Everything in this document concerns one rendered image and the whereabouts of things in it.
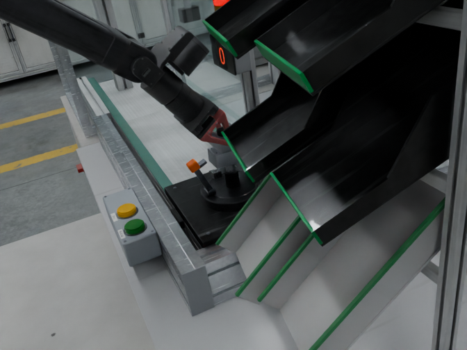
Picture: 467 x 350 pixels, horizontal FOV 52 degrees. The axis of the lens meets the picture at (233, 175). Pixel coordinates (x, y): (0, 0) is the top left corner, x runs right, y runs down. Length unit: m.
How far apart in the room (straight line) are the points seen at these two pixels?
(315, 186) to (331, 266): 0.14
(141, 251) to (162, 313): 0.13
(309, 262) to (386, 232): 0.12
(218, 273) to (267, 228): 0.16
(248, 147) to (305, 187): 0.14
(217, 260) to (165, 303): 0.15
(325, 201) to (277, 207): 0.25
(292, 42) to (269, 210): 0.34
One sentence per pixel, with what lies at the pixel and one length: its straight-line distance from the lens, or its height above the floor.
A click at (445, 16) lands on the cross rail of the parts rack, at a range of 0.46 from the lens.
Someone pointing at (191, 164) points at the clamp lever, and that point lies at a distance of 0.93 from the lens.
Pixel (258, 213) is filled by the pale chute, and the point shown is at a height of 1.06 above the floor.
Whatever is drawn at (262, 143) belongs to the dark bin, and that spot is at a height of 1.21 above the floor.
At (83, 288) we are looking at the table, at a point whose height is 0.86.
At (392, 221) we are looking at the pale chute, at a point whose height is 1.13.
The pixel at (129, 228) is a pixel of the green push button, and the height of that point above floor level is 0.97.
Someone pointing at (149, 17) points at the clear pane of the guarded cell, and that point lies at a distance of 2.23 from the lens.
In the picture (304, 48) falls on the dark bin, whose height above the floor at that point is 1.36.
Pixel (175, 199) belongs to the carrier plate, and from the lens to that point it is 1.02.
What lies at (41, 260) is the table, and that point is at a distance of 1.18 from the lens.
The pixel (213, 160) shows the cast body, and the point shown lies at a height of 1.06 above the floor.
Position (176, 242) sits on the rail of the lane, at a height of 0.95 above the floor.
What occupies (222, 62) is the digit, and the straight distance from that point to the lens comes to 1.11.
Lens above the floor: 1.50
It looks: 29 degrees down
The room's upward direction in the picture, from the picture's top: 9 degrees counter-clockwise
